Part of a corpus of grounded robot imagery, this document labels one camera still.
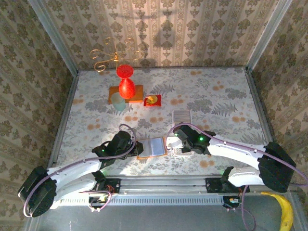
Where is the small black controller box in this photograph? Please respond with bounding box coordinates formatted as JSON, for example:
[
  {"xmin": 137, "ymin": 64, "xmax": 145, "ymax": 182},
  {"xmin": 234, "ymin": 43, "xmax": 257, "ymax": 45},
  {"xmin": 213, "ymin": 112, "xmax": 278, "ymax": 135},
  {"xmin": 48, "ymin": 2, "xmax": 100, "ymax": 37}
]
[
  {"xmin": 222, "ymin": 196, "xmax": 241, "ymax": 209},
  {"xmin": 89, "ymin": 195, "xmax": 112, "ymax": 208}
]

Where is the plain white card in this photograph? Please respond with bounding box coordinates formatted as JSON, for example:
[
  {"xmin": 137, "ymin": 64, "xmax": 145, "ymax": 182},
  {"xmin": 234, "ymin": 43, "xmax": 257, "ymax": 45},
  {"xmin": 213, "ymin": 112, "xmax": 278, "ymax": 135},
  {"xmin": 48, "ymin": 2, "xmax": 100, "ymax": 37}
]
[{"xmin": 165, "ymin": 135, "xmax": 181, "ymax": 151}]

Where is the slotted grey cable duct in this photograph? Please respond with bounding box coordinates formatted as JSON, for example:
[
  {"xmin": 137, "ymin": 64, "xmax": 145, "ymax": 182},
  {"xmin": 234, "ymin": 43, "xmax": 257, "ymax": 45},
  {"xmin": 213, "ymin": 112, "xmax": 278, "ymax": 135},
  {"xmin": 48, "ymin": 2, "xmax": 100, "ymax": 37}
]
[{"xmin": 59, "ymin": 193, "xmax": 224, "ymax": 206}]

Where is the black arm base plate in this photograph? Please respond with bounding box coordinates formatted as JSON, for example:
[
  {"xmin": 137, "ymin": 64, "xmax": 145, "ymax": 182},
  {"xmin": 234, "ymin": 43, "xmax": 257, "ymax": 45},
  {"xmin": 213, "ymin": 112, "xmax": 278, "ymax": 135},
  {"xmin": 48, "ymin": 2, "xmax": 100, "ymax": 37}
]
[
  {"xmin": 95, "ymin": 177, "xmax": 121, "ymax": 194},
  {"xmin": 205, "ymin": 178, "xmax": 250, "ymax": 193}
]

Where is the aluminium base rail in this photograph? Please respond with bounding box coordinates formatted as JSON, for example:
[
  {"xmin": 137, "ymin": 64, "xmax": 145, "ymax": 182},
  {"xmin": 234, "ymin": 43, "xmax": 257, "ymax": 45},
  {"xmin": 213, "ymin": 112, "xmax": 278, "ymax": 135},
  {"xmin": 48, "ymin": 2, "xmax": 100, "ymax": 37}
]
[{"xmin": 105, "ymin": 177, "xmax": 210, "ymax": 193}]

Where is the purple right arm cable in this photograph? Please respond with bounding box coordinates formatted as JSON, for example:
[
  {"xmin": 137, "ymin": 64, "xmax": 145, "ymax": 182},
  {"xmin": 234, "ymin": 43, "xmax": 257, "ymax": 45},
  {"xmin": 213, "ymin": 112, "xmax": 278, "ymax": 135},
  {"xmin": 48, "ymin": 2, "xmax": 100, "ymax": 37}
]
[{"xmin": 166, "ymin": 123, "xmax": 308, "ymax": 231}]

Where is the red goblet glass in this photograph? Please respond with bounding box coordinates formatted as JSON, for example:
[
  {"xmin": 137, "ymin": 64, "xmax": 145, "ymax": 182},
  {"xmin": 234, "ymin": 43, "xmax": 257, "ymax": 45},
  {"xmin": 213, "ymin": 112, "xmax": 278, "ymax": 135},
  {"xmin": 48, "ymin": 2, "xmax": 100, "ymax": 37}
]
[{"xmin": 116, "ymin": 64, "xmax": 136, "ymax": 99}]

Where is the orange wooden board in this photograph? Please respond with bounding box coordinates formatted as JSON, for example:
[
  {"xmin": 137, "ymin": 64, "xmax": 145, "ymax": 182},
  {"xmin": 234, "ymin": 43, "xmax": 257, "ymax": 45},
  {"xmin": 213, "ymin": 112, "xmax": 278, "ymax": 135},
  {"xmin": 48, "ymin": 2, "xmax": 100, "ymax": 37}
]
[{"xmin": 107, "ymin": 84, "xmax": 144, "ymax": 104}]

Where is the grey metal frame post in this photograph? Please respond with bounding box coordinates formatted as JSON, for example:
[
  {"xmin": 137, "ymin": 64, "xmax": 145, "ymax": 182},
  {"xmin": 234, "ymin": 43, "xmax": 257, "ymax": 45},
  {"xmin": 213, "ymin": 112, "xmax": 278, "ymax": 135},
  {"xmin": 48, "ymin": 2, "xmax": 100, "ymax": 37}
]
[
  {"xmin": 244, "ymin": 0, "xmax": 295, "ymax": 73},
  {"xmin": 27, "ymin": 0, "xmax": 80, "ymax": 77}
]

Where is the gold wire curl stand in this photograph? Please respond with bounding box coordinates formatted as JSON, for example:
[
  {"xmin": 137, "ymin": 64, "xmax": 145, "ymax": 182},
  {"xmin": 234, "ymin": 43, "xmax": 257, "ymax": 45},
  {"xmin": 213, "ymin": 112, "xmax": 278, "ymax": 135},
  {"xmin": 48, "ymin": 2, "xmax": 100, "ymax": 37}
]
[{"xmin": 89, "ymin": 37, "xmax": 145, "ymax": 72}]

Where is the grey metal side rail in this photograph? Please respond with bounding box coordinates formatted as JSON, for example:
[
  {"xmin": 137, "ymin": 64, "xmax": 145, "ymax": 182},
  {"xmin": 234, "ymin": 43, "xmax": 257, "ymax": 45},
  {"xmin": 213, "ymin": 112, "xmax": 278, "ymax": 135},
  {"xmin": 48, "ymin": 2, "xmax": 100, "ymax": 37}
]
[
  {"xmin": 244, "ymin": 68, "xmax": 276, "ymax": 147},
  {"xmin": 47, "ymin": 72, "xmax": 79, "ymax": 175}
]

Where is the yellow banana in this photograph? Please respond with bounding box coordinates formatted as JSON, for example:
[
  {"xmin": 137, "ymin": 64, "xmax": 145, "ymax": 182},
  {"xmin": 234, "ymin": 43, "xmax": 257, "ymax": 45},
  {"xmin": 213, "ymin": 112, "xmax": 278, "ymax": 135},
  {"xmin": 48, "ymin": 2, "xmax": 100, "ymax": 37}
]
[{"xmin": 261, "ymin": 191, "xmax": 294, "ymax": 231}]

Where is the red snack packet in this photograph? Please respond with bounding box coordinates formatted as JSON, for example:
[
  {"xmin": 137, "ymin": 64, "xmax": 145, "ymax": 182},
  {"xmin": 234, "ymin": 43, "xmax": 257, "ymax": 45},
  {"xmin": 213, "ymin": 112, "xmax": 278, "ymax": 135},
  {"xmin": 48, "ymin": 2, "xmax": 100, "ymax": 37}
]
[{"xmin": 143, "ymin": 94, "xmax": 162, "ymax": 107}]

